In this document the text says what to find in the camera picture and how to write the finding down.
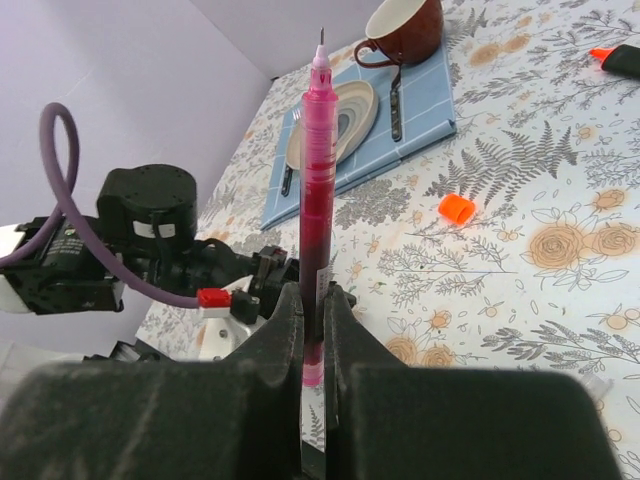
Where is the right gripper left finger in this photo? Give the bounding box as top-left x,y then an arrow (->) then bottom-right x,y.
1,283 -> 303,479

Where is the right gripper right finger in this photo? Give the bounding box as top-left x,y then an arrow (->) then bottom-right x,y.
324,285 -> 621,479

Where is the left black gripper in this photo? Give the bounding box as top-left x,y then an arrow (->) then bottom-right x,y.
189,239 -> 299,325

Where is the pink pen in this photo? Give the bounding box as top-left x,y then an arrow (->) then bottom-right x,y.
299,32 -> 338,387

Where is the orange black highlighter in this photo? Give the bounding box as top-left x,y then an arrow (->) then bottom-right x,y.
590,44 -> 640,80

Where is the beige striped plate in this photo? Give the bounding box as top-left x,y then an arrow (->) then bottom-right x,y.
285,80 -> 379,171

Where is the orange highlighter cap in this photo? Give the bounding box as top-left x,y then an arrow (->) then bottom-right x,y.
438,193 -> 476,225

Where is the floral tablecloth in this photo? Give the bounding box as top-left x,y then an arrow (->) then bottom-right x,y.
134,0 -> 640,480

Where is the blue tiled placemat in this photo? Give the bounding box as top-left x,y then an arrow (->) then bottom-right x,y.
260,47 -> 456,230

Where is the red and white cup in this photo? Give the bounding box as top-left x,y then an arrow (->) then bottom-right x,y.
353,0 -> 444,69

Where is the black handled fork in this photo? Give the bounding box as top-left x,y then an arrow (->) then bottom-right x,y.
280,109 -> 301,197

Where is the black handled knife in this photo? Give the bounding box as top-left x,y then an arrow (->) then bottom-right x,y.
389,65 -> 403,142

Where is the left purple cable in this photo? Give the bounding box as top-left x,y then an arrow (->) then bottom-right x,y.
0,102 -> 201,309

